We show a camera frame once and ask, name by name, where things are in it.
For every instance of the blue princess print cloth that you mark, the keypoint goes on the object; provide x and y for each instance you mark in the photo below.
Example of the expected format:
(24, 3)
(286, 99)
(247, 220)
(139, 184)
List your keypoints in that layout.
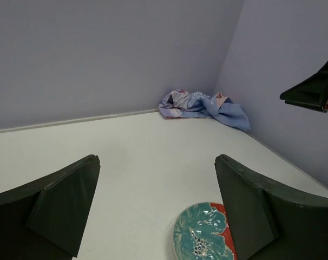
(182, 104)

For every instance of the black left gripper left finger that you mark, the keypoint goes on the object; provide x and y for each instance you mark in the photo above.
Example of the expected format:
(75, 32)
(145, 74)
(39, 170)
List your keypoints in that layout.
(46, 218)

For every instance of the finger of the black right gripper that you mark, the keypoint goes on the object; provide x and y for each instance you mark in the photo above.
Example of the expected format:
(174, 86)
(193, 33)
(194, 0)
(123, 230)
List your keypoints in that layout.
(311, 94)

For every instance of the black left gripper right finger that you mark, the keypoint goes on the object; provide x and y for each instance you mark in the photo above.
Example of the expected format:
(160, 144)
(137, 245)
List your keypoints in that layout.
(268, 219)

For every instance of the red and teal plate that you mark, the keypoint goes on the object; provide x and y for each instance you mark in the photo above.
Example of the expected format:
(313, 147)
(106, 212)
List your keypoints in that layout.
(201, 231)

